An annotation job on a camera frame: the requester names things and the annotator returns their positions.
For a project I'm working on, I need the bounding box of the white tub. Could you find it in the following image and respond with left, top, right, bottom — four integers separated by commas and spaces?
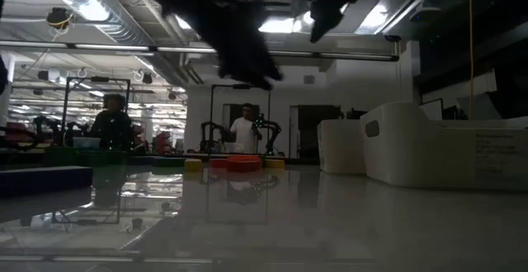
72, 136, 102, 150

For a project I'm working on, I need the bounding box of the ceiling light panel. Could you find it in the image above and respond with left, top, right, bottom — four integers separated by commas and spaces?
257, 16, 314, 34

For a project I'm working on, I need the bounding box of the orange eight-stud toy brick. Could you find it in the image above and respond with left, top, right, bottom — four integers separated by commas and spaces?
225, 154, 263, 173

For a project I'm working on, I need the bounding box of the red machine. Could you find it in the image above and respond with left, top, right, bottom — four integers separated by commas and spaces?
154, 130, 174, 154

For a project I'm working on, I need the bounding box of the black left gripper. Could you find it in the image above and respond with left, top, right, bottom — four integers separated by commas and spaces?
193, 0, 285, 91

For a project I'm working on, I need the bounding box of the person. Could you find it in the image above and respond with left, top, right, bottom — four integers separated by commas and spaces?
89, 93, 136, 150
229, 102, 263, 155

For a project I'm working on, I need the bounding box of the monitor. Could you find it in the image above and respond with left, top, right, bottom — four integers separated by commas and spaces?
419, 97, 446, 121

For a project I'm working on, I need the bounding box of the large silver spiral duct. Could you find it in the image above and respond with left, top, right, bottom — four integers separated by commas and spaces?
35, 0, 141, 46

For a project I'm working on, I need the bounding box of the red storage bin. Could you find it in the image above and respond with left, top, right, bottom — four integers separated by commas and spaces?
0, 122, 32, 143

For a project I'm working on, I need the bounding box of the green long block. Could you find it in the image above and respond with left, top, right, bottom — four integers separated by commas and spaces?
154, 156, 187, 168

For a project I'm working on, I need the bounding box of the ceiling cord reel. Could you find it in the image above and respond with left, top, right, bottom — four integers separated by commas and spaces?
45, 7, 75, 30

